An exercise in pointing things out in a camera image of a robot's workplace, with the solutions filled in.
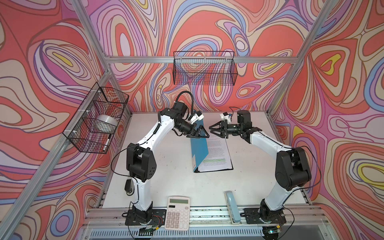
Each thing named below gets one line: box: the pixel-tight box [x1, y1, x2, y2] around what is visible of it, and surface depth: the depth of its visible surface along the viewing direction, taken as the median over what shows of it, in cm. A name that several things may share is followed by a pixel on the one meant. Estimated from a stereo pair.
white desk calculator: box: [164, 195, 191, 231], surface depth 75 cm
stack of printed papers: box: [198, 137, 233, 172], surface depth 95 cm
